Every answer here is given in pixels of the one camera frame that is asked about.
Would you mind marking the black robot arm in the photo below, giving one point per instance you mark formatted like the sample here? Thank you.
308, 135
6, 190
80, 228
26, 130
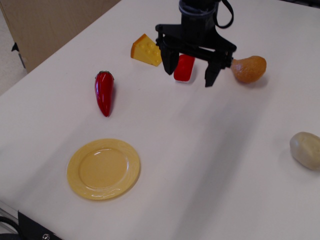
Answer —
201, 8

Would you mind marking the red tuna sushi toy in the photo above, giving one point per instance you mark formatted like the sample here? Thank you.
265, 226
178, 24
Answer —
184, 68

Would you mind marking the toy fried chicken drumstick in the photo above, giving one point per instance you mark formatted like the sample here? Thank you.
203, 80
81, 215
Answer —
249, 70

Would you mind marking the yellow toy cheese wedge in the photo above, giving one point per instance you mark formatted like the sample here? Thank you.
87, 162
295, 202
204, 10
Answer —
146, 51

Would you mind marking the brown cardboard panel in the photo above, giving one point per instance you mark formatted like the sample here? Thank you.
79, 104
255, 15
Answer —
41, 27

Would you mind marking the black table corner bracket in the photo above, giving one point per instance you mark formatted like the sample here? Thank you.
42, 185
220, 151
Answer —
32, 230

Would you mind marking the beige toy potato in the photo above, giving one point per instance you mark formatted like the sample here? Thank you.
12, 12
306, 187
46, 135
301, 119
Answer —
305, 148

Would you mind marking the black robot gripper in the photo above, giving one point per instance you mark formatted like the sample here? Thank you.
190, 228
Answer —
196, 37

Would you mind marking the red toy chili pepper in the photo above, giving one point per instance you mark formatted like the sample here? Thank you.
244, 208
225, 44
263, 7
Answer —
104, 85

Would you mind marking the yellow plastic plate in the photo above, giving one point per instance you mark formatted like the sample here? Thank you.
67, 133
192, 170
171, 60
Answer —
103, 169

